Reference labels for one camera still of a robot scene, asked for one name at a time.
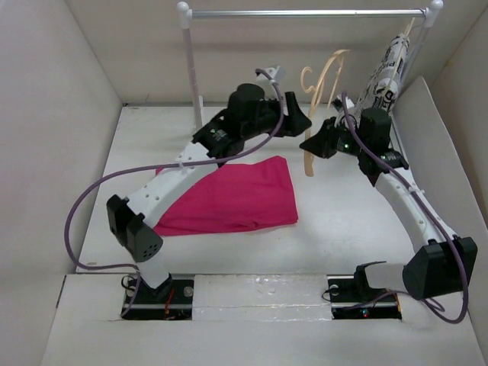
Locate wooden hanger with garment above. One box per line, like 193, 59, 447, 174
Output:
381, 18, 415, 100

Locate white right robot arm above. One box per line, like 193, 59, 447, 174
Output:
300, 108, 477, 300

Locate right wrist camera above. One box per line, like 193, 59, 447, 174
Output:
332, 98, 344, 114

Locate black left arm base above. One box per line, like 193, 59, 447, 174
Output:
120, 275, 194, 321

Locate aluminium rail right side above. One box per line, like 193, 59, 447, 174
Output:
390, 113, 409, 169

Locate pink trousers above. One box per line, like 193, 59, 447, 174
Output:
154, 156, 298, 236

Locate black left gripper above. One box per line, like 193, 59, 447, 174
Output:
241, 91, 309, 140

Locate white clothes rack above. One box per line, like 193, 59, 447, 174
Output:
176, 0, 445, 129

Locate black white printed garment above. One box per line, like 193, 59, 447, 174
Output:
352, 33, 409, 117

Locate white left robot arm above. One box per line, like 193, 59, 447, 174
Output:
106, 83, 312, 303

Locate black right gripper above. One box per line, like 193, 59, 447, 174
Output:
300, 116, 369, 159

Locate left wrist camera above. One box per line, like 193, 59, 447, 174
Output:
256, 65, 286, 83

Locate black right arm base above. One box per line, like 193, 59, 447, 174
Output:
322, 262, 403, 320

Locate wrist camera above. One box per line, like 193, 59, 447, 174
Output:
332, 98, 344, 114
256, 65, 286, 83

